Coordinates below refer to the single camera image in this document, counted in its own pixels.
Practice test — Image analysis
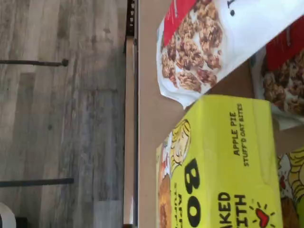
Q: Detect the red label granola bag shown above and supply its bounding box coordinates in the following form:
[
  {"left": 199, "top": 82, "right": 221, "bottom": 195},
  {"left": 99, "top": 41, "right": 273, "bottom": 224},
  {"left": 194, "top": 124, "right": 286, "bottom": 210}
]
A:
[
  {"left": 155, "top": 0, "right": 304, "bottom": 110},
  {"left": 251, "top": 42, "right": 304, "bottom": 131}
]

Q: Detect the green Bobo's apple pie box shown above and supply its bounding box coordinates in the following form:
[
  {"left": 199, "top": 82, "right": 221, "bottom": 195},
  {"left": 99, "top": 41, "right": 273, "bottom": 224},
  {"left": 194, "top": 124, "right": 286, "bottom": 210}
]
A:
[
  {"left": 155, "top": 94, "right": 285, "bottom": 228},
  {"left": 276, "top": 146, "right": 304, "bottom": 228}
]

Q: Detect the black metal floor rod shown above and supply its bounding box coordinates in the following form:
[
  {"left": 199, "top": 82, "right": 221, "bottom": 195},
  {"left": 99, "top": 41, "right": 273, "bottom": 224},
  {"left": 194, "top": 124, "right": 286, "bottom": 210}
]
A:
[
  {"left": 0, "top": 178, "right": 75, "bottom": 188},
  {"left": 0, "top": 59, "right": 69, "bottom": 67}
]

